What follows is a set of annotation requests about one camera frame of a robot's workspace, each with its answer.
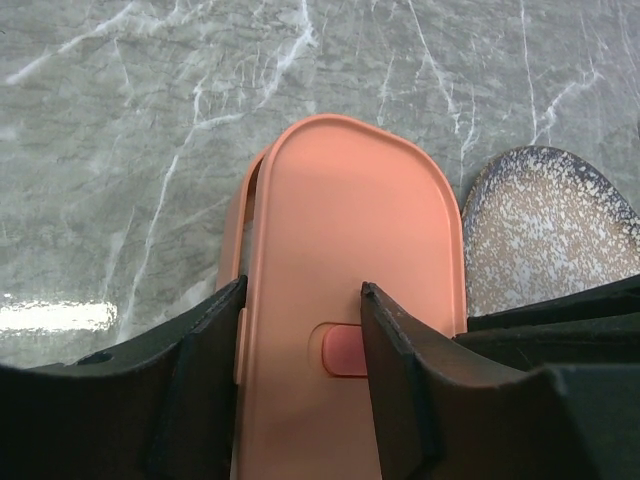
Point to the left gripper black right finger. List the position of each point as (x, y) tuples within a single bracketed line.
[(442, 411)]

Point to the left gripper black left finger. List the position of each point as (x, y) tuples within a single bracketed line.
[(159, 406)]

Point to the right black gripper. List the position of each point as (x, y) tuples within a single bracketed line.
[(596, 326)]

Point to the pink lunch box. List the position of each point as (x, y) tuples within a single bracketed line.
[(251, 320)]

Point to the pink lunch box lid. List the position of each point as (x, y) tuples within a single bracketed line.
[(339, 203)]

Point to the speckled round plate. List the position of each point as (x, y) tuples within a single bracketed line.
[(541, 223)]

